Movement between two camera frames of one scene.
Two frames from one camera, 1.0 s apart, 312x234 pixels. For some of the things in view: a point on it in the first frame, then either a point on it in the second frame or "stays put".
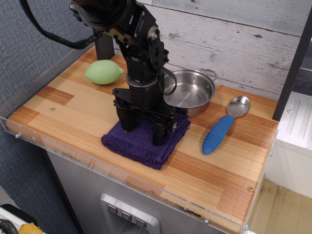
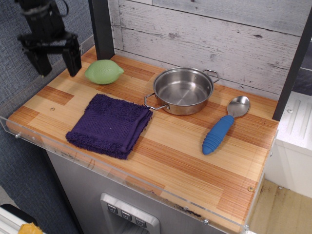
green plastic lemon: (103, 72) stays put
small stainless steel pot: (194, 90) stays put
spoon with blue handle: (236, 106) stays put
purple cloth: (139, 142) → (110, 125)
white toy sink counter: (289, 165) stays put
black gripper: (149, 102) → (47, 33)
